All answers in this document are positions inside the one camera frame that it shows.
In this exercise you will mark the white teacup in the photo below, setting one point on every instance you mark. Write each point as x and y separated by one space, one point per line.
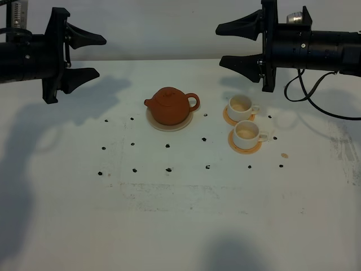
247 135
241 107

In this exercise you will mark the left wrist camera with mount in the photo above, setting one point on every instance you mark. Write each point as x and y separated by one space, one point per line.
16 13

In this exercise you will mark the white teacup far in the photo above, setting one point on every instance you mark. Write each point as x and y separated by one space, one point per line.
241 107

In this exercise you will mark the white teacup near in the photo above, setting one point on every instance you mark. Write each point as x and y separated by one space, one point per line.
247 135

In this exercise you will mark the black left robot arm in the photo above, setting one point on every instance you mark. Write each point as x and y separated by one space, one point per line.
46 57

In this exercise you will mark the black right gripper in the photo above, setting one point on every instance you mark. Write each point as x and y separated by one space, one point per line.
250 27

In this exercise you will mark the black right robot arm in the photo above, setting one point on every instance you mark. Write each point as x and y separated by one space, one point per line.
289 45

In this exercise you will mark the beige round teapot saucer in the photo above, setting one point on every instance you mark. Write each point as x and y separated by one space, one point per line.
168 128

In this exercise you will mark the wooden coaster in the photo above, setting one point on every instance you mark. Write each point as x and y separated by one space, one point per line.
231 121
240 150

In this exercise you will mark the brown clay teapot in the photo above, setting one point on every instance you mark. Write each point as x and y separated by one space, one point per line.
170 106

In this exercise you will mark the wooden coaster far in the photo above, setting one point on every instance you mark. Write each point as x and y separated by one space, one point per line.
231 121

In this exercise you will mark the wooden coaster near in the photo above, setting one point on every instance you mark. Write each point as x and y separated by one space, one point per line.
240 150

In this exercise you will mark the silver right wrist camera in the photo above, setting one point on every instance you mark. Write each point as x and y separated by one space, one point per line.
296 17

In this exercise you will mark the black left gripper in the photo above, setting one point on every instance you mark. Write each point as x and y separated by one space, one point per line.
54 40

